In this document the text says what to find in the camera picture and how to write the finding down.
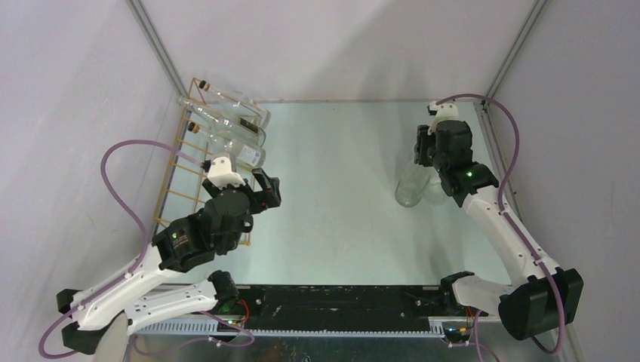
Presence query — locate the clear bottle black cork top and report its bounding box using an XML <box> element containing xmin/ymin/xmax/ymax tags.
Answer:
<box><xmin>198</xmin><ymin>80</ymin><xmax>271</xmax><ymax>128</ymax></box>

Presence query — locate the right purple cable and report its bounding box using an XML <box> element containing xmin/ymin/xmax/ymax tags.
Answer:
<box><xmin>435</xmin><ymin>94</ymin><xmax>568</xmax><ymax>356</ymax></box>

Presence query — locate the clear bottle white label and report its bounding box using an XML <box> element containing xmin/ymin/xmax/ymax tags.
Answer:
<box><xmin>187</xmin><ymin>121</ymin><xmax>266</xmax><ymax>169</ymax></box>

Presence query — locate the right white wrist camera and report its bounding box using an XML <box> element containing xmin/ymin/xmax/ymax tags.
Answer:
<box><xmin>427</xmin><ymin>101</ymin><xmax>460</xmax><ymax>135</ymax></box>

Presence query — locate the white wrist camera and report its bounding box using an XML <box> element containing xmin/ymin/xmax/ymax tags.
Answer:
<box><xmin>201</xmin><ymin>153</ymin><xmax>247</xmax><ymax>190</ymax></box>
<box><xmin>427</xmin><ymin>101</ymin><xmax>460</xmax><ymax>135</ymax></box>

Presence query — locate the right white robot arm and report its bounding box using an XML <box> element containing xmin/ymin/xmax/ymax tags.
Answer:
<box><xmin>414</xmin><ymin>120</ymin><xmax>584</xmax><ymax>340</ymax></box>

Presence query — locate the right electronics board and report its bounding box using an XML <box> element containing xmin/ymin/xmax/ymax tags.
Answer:
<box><xmin>445</xmin><ymin>327</ymin><xmax>468</xmax><ymax>337</ymax></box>

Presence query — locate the clear bottle frosted cap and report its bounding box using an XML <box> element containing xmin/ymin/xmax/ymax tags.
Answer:
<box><xmin>423</xmin><ymin>168</ymin><xmax>449</xmax><ymax>204</ymax></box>

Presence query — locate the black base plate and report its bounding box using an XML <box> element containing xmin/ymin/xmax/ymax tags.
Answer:
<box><xmin>216</xmin><ymin>284</ymin><xmax>467</xmax><ymax>333</ymax></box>

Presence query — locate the aluminium frame rail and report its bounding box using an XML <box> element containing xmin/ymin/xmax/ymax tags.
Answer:
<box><xmin>135</xmin><ymin>306</ymin><xmax>479</xmax><ymax>336</ymax></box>

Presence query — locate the clear bottle black label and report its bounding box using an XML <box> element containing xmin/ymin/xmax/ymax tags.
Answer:
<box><xmin>177</xmin><ymin>97</ymin><xmax>266</xmax><ymax>147</ymax></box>

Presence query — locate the left electronics board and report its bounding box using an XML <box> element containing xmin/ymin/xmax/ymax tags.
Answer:
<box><xmin>217</xmin><ymin>322</ymin><xmax>242</xmax><ymax>333</ymax></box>

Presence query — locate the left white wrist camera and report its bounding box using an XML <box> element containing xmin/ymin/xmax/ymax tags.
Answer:
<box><xmin>201</xmin><ymin>153</ymin><xmax>247</xmax><ymax>190</ymax></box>

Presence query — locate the gold wire wine rack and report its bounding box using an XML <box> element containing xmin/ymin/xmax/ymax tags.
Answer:
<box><xmin>154</xmin><ymin>78</ymin><xmax>257</xmax><ymax>231</ymax></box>

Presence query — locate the long clear glass bottle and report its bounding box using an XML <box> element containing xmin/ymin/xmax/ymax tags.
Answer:
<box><xmin>395</xmin><ymin>159</ymin><xmax>430</xmax><ymax>207</ymax></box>

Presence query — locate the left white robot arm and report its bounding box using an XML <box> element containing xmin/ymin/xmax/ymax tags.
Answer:
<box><xmin>57</xmin><ymin>168</ymin><xmax>282</xmax><ymax>355</ymax></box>

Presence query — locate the electronics board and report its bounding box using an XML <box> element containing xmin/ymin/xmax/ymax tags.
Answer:
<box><xmin>445</xmin><ymin>327</ymin><xmax>468</xmax><ymax>337</ymax></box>
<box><xmin>217</xmin><ymin>322</ymin><xmax>242</xmax><ymax>333</ymax></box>

